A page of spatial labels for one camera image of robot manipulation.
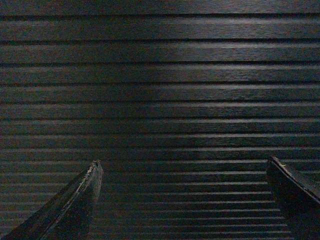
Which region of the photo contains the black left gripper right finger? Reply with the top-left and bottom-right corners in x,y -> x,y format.
266,156 -> 320,240

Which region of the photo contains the black slatted checkout counter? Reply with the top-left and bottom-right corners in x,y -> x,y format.
0,0 -> 320,240

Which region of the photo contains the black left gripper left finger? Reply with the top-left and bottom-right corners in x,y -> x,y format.
2,160 -> 103,240

